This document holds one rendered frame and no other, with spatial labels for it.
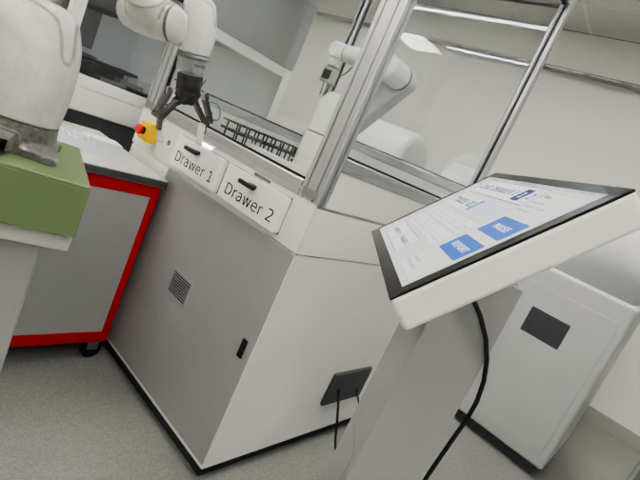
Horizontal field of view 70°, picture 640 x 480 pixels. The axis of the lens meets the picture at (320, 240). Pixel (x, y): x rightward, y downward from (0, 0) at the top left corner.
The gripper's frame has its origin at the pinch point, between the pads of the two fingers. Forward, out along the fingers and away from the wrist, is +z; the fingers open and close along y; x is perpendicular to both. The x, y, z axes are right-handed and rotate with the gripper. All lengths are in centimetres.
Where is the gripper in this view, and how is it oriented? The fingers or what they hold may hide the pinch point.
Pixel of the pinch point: (180, 139)
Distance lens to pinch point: 154.6
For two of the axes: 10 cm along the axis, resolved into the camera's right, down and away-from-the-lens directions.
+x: -6.8, -4.3, 5.9
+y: 6.8, -0.8, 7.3
